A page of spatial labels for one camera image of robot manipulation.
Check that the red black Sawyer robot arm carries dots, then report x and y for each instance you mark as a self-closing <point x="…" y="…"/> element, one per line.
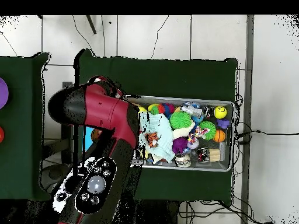
<point x="102" y="109"/>

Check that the wooden box with three holes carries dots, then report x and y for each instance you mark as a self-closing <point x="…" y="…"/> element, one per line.
<point x="88" y="140"/>

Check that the silver mesh bin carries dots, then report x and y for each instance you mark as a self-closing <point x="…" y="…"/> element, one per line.
<point x="210" y="166"/>

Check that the mint green cloth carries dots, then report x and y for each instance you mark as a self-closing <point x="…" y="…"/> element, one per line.
<point x="161" y="126"/>

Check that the yellow tennis ball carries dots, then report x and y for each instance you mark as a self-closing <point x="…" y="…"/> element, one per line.
<point x="142" y="109"/>

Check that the small tiger plush toy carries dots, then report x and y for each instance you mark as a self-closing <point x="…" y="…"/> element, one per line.
<point x="153" y="139"/>

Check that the large green spiky ball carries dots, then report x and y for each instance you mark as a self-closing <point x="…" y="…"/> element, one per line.
<point x="179" y="120"/>

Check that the silver robot toy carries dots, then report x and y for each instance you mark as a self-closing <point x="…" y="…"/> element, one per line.
<point x="191" y="110"/>

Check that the dark green tablecloth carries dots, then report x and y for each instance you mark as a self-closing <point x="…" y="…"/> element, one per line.
<point x="21" y="140"/>
<point x="158" y="77"/>

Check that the colourful patterned cloth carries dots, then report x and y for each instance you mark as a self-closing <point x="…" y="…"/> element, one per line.
<point x="198" y="133"/>

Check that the small green spiky ball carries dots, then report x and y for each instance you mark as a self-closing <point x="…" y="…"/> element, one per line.
<point x="209" y="129"/>

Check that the black and red can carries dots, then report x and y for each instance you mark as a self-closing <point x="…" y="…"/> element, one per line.
<point x="203" y="155"/>

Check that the orange basketball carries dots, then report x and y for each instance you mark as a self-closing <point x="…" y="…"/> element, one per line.
<point x="219" y="136"/>

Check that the yellow smiley ball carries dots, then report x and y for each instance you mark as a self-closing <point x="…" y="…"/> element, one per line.
<point x="220" y="112"/>

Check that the small wooden block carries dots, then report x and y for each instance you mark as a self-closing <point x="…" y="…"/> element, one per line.
<point x="215" y="155"/>

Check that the black stand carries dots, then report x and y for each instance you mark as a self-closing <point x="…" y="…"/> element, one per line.
<point x="66" y="144"/>

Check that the black tripod leg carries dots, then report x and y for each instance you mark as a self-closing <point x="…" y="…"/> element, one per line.
<point x="91" y="25"/>

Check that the red ball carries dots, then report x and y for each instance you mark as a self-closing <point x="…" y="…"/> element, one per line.
<point x="1" y="134"/>

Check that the purple plate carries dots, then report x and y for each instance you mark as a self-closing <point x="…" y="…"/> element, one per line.
<point x="3" y="93"/>

